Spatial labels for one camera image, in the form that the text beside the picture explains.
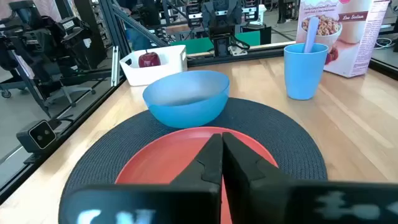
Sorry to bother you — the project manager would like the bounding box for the blue plastic bowl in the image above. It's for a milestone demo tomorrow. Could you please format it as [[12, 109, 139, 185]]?
[[142, 70, 231, 129]]

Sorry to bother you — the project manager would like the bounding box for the white coiled cable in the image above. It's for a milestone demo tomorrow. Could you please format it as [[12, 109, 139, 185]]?
[[373, 37, 394, 50]]

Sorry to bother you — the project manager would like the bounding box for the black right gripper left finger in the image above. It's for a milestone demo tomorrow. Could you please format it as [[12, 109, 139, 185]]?
[[58, 133, 224, 224]]

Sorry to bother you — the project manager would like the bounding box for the grey office chair base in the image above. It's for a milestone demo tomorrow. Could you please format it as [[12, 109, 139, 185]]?
[[43, 84, 97, 108]]

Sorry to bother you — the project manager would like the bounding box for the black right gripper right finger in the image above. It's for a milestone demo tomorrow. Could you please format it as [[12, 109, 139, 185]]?
[[222, 132, 398, 224]]

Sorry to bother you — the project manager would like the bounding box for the blue plastic cup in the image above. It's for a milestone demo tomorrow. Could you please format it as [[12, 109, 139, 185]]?
[[283, 42, 330, 101]]

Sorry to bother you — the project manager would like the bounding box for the white plastic bin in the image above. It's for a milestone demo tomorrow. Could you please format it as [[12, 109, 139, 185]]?
[[119, 44, 188, 87]]

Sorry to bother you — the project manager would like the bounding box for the black background robot equipment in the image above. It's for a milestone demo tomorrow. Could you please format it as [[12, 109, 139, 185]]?
[[0, 0, 108, 108]]

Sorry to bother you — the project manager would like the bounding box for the silver metal bracket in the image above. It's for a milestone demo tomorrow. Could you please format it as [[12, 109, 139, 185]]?
[[111, 45, 120, 87]]

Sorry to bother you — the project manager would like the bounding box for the dark round woven placemat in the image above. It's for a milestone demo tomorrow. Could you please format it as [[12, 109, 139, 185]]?
[[58, 97, 328, 224]]

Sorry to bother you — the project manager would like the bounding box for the small black table-level camera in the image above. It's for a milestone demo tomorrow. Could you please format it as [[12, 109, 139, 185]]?
[[16, 119, 57, 154]]

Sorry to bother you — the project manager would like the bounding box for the red apple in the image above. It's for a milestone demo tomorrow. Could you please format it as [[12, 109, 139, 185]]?
[[137, 49, 162, 68]]

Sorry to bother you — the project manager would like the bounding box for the red plate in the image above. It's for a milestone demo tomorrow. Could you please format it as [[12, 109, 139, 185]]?
[[114, 126, 279, 224]]

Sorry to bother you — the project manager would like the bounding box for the green floor mat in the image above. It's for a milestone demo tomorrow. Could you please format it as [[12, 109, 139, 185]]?
[[170, 30, 261, 54]]

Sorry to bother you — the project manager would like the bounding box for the pink strawberry yogurt cereal box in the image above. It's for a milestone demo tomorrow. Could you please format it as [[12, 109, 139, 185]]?
[[295, 0, 391, 78]]

